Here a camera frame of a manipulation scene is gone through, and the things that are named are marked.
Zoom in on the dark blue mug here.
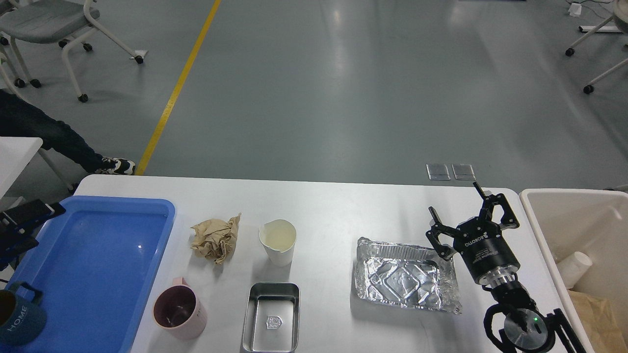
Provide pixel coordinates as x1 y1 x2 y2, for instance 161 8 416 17
0 281 47 346

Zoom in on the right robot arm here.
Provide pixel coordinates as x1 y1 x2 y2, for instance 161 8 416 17
426 182 585 353

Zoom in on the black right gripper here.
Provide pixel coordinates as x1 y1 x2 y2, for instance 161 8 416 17
425 181 521 286

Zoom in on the crumpled brown paper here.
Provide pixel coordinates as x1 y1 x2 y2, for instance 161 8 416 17
190 214 241 265

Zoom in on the stainless steel rectangular box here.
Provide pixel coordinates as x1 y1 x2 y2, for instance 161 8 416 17
241 282 300 353

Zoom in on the white cup in bin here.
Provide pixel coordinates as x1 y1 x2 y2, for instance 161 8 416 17
556 251 593 290

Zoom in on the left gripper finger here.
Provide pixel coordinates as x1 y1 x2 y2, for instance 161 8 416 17
0 200 66 235
0 235 39 270

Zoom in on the white paper cup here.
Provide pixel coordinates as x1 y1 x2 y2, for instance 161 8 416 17
259 219 297 267

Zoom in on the white chair base right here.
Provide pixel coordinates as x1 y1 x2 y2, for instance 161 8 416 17
564 0 628 94

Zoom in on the aluminium foil tray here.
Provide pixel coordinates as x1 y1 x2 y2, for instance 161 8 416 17
353 237 462 315

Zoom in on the pink ribbed mug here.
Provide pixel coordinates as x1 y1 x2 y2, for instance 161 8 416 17
152 277 208 340

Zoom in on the beige plastic bin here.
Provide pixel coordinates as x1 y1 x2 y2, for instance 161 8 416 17
520 189 628 353

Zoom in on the left floor outlet plate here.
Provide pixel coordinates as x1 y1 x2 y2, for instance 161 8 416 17
426 163 451 181

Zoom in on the grey office chair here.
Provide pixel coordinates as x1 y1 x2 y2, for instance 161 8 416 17
0 0 144 102

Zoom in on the blue plastic tray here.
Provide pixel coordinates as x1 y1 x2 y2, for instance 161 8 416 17
1 195 176 353

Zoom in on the brown paper in bin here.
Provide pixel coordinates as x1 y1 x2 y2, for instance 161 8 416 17
568 290 628 353

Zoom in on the person in dark jeans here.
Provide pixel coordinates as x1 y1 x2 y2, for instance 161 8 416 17
0 90 135 175

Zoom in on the floor outlet plate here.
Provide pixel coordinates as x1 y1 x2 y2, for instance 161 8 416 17
426 163 451 181
451 163 477 181

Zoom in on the white side table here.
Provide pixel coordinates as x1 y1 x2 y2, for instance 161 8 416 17
0 137 74 216

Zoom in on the right floor outlet plate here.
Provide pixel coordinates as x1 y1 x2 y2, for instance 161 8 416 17
451 163 477 181

